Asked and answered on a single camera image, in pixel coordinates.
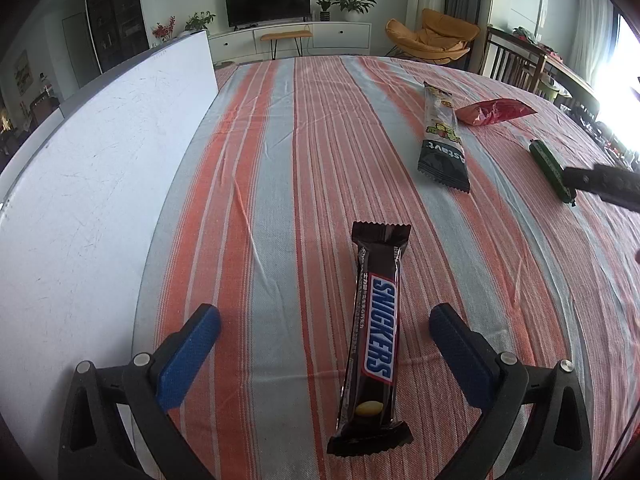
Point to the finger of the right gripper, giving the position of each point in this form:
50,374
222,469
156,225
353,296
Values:
613,185

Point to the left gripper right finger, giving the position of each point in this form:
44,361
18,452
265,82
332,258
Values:
494,383

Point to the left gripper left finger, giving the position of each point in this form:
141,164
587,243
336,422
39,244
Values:
156,383

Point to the Snickers chocolate bar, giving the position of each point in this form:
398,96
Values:
366,422

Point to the green tube snack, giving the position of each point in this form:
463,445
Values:
552,171

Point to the wooden side table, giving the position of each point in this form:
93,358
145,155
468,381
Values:
578,95

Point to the red snack packet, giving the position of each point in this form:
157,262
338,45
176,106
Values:
491,112

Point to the dark wooden dining chair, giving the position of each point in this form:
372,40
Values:
512,60

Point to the yellow black long snack pack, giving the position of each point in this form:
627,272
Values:
442,154

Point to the white board panel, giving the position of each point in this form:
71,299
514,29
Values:
77,224

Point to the striped red grey tablecloth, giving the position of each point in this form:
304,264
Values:
257,222

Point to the orange lounge chair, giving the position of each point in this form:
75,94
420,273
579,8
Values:
440,39

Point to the large potted green plant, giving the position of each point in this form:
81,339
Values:
353,10

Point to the white tv cabinet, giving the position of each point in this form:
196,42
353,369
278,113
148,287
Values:
330,38

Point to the small potted plant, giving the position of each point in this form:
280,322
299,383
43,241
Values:
325,7

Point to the red flower vase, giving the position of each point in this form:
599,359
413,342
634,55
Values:
164,32

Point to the wooden bench stool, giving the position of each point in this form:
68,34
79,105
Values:
298,36

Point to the green plant white pot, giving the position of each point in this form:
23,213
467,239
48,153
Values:
198,22

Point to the black flat television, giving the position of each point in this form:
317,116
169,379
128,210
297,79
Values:
253,12

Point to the black display cabinet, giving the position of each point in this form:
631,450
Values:
117,31

